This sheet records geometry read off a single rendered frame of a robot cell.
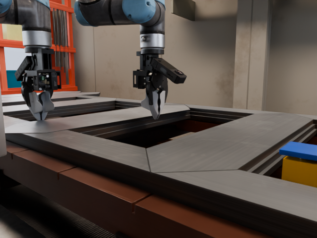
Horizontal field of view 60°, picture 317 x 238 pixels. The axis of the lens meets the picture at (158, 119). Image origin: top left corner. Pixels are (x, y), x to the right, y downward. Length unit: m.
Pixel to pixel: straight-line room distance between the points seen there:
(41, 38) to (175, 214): 0.63
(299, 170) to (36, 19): 0.71
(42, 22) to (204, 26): 2.83
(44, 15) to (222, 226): 0.70
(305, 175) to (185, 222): 0.19
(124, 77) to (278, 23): 2.12
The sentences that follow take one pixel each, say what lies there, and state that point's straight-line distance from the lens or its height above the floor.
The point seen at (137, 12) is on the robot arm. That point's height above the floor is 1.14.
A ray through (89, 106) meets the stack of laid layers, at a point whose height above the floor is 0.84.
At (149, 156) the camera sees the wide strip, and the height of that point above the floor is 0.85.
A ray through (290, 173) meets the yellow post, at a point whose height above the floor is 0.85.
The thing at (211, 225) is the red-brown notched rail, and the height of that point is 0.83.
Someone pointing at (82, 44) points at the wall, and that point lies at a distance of 4.65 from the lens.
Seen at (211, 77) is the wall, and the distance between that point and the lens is 3.44.
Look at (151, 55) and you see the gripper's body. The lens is 0.84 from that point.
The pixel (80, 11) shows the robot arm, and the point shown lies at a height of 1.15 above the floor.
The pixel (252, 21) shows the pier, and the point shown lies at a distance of 3.09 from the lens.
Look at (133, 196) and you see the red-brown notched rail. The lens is 0.40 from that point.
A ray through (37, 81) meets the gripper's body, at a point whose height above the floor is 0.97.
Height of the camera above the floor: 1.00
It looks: 10 degrees down
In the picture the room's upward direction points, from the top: straight up
